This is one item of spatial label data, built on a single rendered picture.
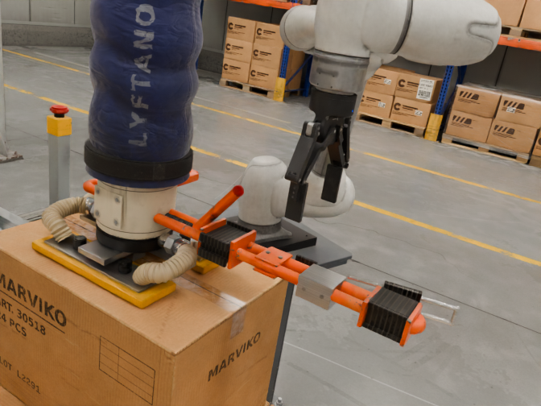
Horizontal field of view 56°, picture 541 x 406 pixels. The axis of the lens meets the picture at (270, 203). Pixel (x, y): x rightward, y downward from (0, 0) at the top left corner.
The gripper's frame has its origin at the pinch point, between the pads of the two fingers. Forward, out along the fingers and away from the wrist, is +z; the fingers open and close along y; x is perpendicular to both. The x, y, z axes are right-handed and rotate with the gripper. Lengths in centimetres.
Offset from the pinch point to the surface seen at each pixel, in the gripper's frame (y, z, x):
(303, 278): 3.5, 12.7, 2.5
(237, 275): -9.8, 27.1, -19.7
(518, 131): -701, 81, -28
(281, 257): 0.6, 12.2, -4.0
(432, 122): -691, 96, -142
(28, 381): 20, 59, -54
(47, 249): 15, 25, -53
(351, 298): 2.7, 13.0, 11.7
